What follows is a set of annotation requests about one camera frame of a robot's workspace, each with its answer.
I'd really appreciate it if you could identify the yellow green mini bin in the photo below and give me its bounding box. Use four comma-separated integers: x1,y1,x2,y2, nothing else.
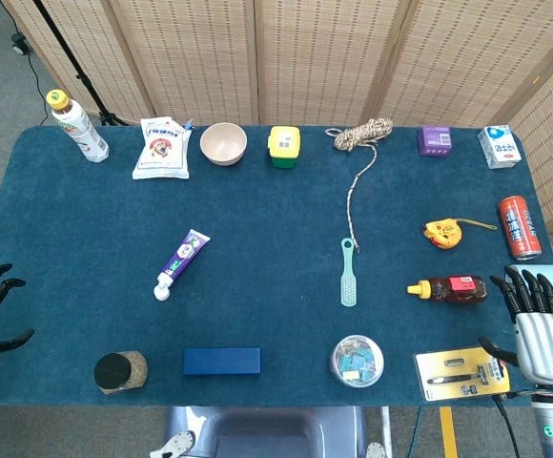
266,125,302,169

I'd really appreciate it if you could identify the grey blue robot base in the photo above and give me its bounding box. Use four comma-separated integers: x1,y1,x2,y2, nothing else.
150,405,387,458

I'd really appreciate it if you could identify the white blue milk carton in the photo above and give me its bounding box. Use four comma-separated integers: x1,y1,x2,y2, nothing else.
477,124,519,170

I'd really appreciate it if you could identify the bamboo folding screen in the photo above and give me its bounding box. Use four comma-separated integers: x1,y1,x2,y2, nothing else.
0,0,553,268

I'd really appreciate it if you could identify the razor in yellow package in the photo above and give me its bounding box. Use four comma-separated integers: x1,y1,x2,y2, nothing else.
414,345,512,404

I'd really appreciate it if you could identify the white snack bag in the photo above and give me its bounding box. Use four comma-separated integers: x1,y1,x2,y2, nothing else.
132,116,193,181

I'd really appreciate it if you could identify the beige bowl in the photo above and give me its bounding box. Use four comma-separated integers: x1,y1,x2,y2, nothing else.
199,122,249,167

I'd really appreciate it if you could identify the yellow tape measure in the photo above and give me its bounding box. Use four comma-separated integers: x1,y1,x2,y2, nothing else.
421,218,499,251

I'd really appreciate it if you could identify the dark blue box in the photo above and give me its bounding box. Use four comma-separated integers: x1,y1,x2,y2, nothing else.
182,346,262,377

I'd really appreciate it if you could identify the purple toothpaste tube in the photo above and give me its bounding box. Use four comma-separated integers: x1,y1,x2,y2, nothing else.
153,228,211,302

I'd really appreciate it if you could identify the black tripod stand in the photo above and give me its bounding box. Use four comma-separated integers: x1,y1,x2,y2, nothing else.
32,0,130,128

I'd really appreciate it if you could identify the coiled speckled rope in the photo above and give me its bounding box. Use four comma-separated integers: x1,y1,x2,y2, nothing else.
324,117,395,254

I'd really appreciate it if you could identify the black caster wheel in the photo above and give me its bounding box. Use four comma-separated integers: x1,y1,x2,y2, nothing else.
10,31,31,56

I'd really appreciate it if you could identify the clear tub of binder clips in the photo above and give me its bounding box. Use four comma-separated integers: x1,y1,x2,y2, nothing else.
329,334,385,388

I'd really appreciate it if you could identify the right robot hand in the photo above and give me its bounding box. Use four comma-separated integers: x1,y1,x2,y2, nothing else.
478,265,553,386

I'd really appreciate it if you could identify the blue table mat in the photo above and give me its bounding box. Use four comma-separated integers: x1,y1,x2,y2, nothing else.
0,124,553,409

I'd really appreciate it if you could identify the green scrub brush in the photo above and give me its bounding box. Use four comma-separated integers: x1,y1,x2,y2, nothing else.
339,237,359,307

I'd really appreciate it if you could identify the white plastic bottle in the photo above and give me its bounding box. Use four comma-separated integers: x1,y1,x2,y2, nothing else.
45,89,111,164

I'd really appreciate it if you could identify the white metal table leg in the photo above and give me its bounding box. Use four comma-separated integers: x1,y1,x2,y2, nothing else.
379,406,393,458

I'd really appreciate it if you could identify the red drink can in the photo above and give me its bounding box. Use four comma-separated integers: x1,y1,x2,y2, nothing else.
497,195,543,261

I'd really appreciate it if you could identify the honey bottle yellow nozzle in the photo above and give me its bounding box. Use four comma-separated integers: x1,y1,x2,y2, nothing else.
406,274,489,305

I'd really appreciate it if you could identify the purple box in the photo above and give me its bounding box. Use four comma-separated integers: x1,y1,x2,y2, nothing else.
417,125,453,157

